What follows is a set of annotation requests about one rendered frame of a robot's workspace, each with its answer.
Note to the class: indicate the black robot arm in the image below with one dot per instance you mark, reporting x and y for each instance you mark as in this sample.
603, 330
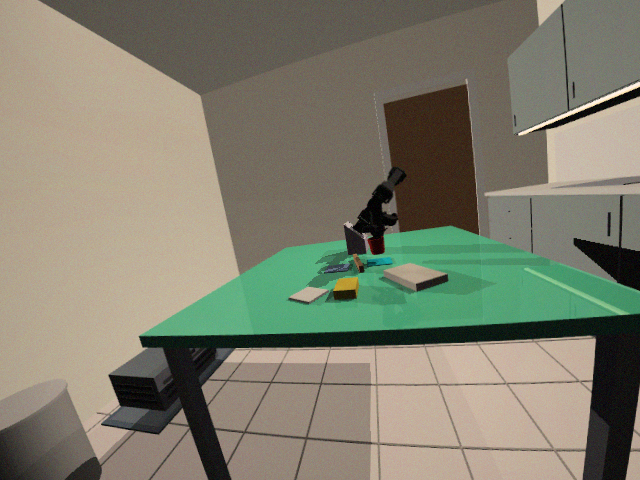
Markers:
383, 194

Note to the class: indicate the yellow rectangular block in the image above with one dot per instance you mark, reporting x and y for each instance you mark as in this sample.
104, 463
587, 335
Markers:
346, 288

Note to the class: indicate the beige flat square tile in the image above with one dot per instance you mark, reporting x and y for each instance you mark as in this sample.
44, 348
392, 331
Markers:
308, 295

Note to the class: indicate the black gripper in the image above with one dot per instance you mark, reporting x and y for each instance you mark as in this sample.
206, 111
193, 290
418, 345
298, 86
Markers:
377, 230

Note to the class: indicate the beige flat rectangular block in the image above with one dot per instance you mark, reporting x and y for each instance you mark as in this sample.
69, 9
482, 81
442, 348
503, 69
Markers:
415, 277

